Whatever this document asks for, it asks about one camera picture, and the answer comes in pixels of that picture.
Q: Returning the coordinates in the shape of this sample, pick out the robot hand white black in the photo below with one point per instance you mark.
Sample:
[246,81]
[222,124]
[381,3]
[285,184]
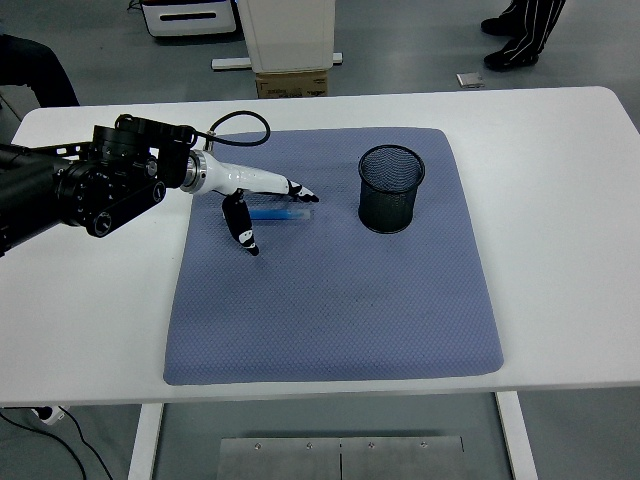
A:
[240,177]

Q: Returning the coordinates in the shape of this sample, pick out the blue marker with clear cap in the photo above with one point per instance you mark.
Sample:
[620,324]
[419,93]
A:
[280,215]

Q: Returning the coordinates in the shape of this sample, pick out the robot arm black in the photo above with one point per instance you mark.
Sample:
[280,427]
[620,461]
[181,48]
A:
[100,185]

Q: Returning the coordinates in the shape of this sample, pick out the black mesh pen holder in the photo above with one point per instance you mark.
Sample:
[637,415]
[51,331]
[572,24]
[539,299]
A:
[387,210]

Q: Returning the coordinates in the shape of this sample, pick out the brown cardboard box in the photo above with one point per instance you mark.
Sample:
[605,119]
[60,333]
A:
[292,85]

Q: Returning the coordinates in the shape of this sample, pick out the white base bar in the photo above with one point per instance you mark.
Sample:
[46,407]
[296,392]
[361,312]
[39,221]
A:
[230,63]

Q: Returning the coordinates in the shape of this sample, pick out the blue-grey textured mat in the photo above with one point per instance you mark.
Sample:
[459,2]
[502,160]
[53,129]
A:
[325,300]

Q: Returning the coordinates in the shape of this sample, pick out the white appliance with black slot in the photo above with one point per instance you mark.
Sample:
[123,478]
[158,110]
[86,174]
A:
[190,17]

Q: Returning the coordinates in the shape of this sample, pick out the seated person in dark trousers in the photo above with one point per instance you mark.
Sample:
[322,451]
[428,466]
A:
[35,70]

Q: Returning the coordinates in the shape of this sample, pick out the silver floor outlet plate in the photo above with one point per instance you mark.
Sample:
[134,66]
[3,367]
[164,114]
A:
[470,80]

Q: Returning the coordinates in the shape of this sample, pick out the white table leg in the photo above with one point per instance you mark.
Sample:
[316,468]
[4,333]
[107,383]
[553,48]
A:
[517,440]
[145,445]

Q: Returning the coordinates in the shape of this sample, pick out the white power strip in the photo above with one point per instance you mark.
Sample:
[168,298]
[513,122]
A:
[52,416]

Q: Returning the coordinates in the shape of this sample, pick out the person in striped black trousers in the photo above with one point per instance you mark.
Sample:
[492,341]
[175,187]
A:
[525,40]

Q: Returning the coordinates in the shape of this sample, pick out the white pedestal cabinet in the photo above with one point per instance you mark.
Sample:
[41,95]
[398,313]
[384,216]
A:
[287,35]

